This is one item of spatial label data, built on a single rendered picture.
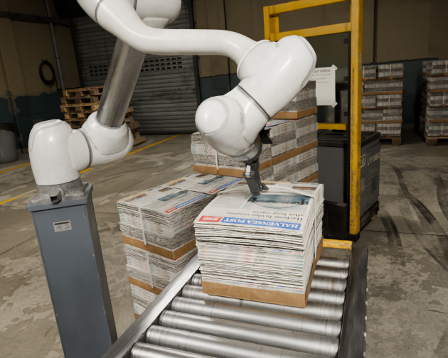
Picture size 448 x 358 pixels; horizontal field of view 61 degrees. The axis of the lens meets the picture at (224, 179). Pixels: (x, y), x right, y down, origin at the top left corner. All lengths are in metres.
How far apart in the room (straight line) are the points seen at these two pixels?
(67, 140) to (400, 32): 7.53
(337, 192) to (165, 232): 1.88
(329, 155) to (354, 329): 2.36
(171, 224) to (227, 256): 0.71
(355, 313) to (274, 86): 0.59
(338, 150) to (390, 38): 5.43
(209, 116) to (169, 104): 8.86
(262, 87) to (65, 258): 1.05
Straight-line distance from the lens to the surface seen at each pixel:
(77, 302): 1.64
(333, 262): 1.28
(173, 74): 9.48
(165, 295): 1.15
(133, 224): 1.91
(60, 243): 1.54
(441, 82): 6.80
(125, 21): 1.04
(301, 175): 2.62
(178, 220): 1.72
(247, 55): 0.83
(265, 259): 0.99
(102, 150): 1.52
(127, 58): 1.32
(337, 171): 3.23
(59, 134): 1.47
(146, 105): 9.93
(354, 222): 3.14
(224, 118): 0.74
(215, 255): 1.04
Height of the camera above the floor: 1.39
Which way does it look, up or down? 16 degrees down
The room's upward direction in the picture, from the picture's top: 5 degrees counter-clockwise
